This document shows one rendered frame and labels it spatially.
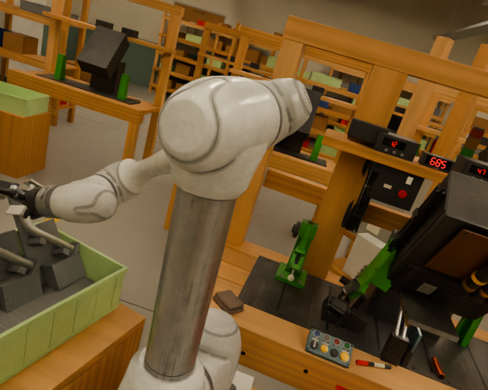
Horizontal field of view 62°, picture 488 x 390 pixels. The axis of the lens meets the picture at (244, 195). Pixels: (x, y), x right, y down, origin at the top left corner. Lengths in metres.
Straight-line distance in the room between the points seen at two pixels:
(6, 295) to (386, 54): 1.58
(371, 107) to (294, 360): 1.03
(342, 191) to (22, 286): 1.28
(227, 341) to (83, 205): 0.47
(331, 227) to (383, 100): 0.59
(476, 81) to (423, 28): 9.96
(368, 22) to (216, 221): 11.02
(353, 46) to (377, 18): 9.82
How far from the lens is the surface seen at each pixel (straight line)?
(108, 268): 1.53
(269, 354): 1.48
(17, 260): 1.44
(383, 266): 1.54
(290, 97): 0.71
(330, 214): 1.86
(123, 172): 1.14
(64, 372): 1.35
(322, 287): 1.87
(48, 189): 1.16
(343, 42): 1.78
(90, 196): 1.05
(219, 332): 0.98
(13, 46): 6.84
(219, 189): 0.60
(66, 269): 1.55
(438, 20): 11.85
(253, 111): 0.58
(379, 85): 1.77
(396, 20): 11.65
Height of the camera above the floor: 1.76
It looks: 19 degrees down
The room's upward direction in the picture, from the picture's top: 17 degrees clockwise
